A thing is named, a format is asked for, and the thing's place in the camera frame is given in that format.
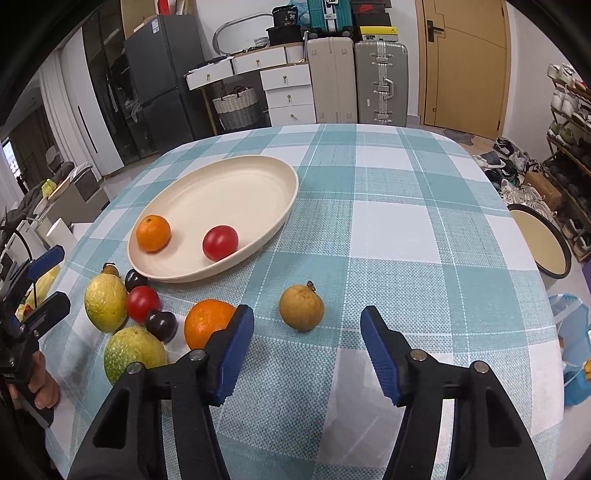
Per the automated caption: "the checkered teal tablecloth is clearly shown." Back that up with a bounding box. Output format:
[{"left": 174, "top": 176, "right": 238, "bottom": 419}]
[{"left": 42, "top": 125, "right": 563, "bottom": 479}]

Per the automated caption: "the red tomato in plate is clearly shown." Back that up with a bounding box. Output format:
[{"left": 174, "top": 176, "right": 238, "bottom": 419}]
[{"left": 202, "top": 225, "right": 239, "bottom": 262}]

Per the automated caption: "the yellow black box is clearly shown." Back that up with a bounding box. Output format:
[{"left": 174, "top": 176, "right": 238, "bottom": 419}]
[{"left": 359, "top": 25, "right": 399, "bottom": 43}]

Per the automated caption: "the black refrigerator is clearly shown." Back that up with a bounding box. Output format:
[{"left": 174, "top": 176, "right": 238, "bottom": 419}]
[{"left": 124, "top": 15, "right": 213, "bottom": 154}]

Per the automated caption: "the white wardrobe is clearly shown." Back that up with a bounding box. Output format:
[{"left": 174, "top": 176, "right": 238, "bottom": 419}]
[{"left": 60, "top": 28, "right": 123, "bottom": 177}]

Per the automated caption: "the teal suitcase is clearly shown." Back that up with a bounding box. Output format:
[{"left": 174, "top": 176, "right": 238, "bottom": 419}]
[{"left": 308, "top": 0, "right": 353, "bottom": 32}]

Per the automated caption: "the woven laundry basket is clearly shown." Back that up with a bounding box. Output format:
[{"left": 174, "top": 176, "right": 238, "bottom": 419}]
[{"left": 212, "top": 87, "right": 263, "bottom": 131}]

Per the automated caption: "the dark plum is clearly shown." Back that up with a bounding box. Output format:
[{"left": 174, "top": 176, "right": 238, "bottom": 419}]
[
  {"left": 145, "top": 310, "right": 178, "bottom": 344},
  {"left": 124, "top": 269, "right": 148, "bottom": 293}
]

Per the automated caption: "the orange mandarin in plate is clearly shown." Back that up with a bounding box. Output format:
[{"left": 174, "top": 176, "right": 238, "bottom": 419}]
[{"left": 135, "top": 215, "right": 171, "bottom": 253}]

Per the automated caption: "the green citrus fruit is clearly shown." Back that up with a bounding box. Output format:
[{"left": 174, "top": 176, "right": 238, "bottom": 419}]
[{"left": 103, "top": 326, "right": 168, "bottom": 385}]

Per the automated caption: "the brown stemmed longan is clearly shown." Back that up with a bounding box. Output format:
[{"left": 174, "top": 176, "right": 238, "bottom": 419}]
[{"left": 101, "top": 263, "right": 120, "bottom": 278}]

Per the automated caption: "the beige suitcase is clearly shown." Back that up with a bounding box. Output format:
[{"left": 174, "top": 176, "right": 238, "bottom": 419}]
[{"left": 307, "top": 37, "right": 358, "bottom": 124}]

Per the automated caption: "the wooden door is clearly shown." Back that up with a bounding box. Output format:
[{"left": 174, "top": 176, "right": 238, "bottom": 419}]
[{"left": 416, "top": 0, "right": 511, "bottom": 139}]

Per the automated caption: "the round black-rimmed tray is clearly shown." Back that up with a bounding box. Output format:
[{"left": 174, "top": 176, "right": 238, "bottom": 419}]
[{"left": 508, "top": 204, "right": 572, "bottom": 280}]

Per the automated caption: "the shoe rack with shoes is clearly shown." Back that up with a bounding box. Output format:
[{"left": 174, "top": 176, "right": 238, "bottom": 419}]
[{"left": 543, "top": 63, "right": 590, "bottom": 262}]

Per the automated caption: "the white drawer desk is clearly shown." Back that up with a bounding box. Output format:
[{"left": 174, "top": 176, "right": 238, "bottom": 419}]
[{"left": 185, "top": 42, "right": 317, "bottom": 126}]

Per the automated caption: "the brown longan fruit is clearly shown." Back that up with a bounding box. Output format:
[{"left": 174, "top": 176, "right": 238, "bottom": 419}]
[{"left": 279, "top": 280, "right": 325, "bottom": 332}]

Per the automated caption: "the yellow-green citrus fruit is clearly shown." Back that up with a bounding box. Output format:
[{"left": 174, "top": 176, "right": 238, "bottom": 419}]
[{"left": 84, "top": 273, "right": 127, "bottom": 333}]

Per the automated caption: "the cream oval plate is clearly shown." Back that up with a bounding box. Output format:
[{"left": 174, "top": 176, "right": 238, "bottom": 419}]
[{"left": 127, "top": 155, "right": 298, "bottom": 284}]

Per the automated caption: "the person's left hand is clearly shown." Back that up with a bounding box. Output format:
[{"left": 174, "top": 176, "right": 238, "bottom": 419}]
[{"left": 28, "top": 351, "right": 60, "bottom": 410}]

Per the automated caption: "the silver suitcase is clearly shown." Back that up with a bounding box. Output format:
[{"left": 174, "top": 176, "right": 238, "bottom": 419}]
[{"left": 355, "top": 40, "right": 409, "bottom": 127}]

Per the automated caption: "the blue plastic bag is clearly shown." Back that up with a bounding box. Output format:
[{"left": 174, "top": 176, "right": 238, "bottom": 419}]
[{"left": 549, "top": 294, "right": 591, "bottom": 407}]

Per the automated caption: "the red cherry tomato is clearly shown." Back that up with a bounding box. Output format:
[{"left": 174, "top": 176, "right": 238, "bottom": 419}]
[{"left": 126, "top": 286, "right": 161, "bottom": 324}]

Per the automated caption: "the orange mandarin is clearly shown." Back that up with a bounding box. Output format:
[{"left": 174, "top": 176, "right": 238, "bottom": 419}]
[
  {"left": 184, "top": 299, "right": 236, "bottom": 350},
  {"left": 135, "top": 215, "right": 171, "bottom": 253}
]

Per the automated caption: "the black cable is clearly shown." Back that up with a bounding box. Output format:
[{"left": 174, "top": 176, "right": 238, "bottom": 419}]
[{"left": 0, "top": 225, "right": 38, "bottom": 305}]

